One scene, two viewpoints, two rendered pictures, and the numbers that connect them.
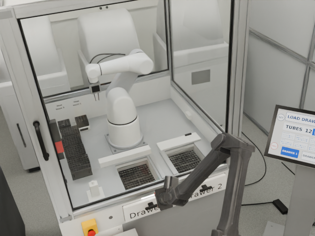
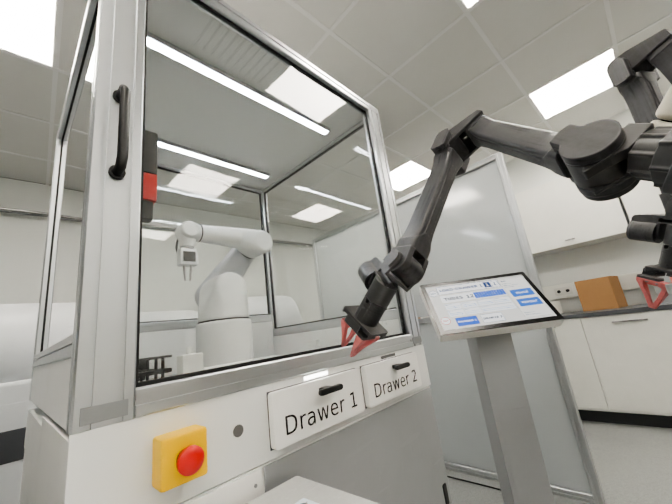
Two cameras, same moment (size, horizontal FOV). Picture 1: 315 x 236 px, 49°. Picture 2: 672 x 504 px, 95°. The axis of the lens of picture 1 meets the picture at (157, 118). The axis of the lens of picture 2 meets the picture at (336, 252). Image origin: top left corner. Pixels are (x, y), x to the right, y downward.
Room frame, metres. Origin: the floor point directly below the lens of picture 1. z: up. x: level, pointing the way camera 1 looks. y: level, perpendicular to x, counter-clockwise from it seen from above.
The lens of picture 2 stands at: (0.57, 0.41, 1.04)
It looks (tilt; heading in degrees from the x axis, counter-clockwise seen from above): 14 degrees up; 330
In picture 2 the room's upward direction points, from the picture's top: 8 degrees counter-clockwise
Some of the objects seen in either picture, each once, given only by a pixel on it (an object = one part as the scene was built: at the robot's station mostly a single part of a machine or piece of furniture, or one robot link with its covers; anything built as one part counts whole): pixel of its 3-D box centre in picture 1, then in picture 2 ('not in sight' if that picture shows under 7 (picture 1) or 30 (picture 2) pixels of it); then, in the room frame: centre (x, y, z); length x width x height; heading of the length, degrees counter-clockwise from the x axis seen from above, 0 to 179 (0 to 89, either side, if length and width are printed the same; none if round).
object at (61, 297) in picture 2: not in sight; (70, 194); (1.63, 0.66, 1.52); 0.87 x 0.01 x 0.86; 18
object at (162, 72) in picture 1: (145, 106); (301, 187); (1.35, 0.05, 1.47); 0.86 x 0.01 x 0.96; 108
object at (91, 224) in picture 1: (90, 228); (181, 455); (1.19, 0.39, 0.88); 0.07 x 0.05 x 0.07; 108
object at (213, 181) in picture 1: (202, 188); (393, 376); (1.41, -0.22, 0.87); 0.29 x 0.02 x 0.11; 108
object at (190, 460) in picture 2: (91, 233); (189, 459); (1.16, 0.38, 0.88); 0.04 x 0.03 x 0.04; 108
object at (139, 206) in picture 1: (149, 206); (321, 403); (1.31, 0.08, 0.87); 0.29 x 0.02 x 0.11; 108
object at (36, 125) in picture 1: (41, 143); (121, 127); (1.16, 0.48, 1.45); 0.05 x 0.03 x 0.19; 18
